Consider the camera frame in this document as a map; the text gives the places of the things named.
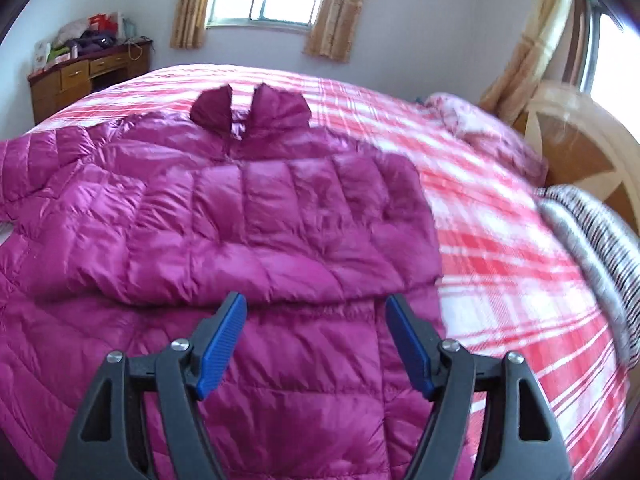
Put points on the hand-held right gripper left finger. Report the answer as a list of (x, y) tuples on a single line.
[(222, 345)]

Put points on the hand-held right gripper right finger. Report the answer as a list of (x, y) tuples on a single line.
[(410, 345)]

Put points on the magenta down jacket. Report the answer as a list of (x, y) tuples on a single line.
[(250, 210)]

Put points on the red plaid bed sheet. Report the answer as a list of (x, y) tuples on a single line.
[(500, 260)]

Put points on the grey patterned pillow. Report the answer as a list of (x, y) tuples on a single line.
[(570, 245)]

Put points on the striped pillow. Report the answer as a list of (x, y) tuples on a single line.
[(612, 255)]

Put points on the pink floral quilt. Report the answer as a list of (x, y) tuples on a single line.
[(480, 130)]

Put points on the wooden bed headboard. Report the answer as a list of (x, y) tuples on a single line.
[(575, 135)]

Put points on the wooden desk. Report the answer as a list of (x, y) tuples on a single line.
[(85, 77)]

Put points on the yellow curtain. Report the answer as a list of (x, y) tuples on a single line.
[(537, 50), (335, 10), (192, 5)]

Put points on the purple cloth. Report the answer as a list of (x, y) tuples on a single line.
[(92, 42)]

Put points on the white carton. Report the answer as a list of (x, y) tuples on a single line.
[(42, 54)]

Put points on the red white plastic bag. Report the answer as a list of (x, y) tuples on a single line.
[(106, 22)]

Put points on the pale plastic bag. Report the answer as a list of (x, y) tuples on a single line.
[(74, 30)]

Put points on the large window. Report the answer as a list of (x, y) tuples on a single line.
[(612, 55)]

